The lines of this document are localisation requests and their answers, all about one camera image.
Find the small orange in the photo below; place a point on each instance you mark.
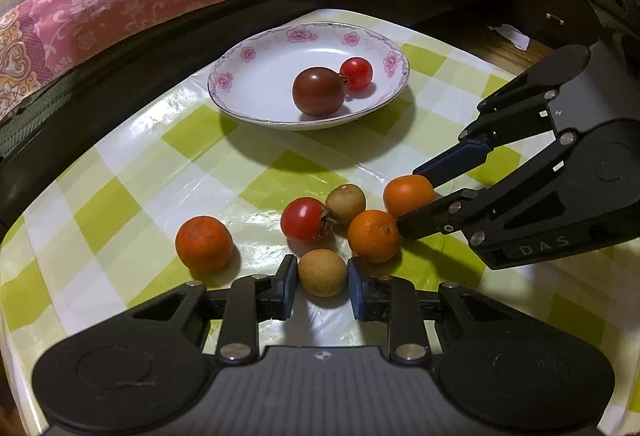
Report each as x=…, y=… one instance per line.
x=204, y=243
x=407, y=195
x=372, y=238

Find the white floral rim plate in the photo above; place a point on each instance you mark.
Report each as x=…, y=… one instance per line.
x=260, y=85

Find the large dark red tomato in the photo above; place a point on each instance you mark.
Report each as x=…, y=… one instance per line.
x=319, y=91

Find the white paper scrap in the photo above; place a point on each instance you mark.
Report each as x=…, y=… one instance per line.
x=512, y=35

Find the brown longan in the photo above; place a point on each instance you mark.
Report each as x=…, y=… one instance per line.
x=322, y=273
x=346, y=203

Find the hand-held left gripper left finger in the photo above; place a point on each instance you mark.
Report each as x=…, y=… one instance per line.
x=289, y=288

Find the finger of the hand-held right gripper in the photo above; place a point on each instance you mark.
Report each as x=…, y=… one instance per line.
x=450, y=163
x=425, y=221

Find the green white checked tablecloth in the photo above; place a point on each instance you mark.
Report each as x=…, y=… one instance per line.
x=150, y=165

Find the small red cherry tomato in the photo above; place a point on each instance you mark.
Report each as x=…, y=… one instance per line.
x=357, y=73

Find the grey mattress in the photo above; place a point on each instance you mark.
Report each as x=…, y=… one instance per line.
x=30, y=125

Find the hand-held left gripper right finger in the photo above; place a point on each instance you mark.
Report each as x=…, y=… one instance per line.
x=356, y=291

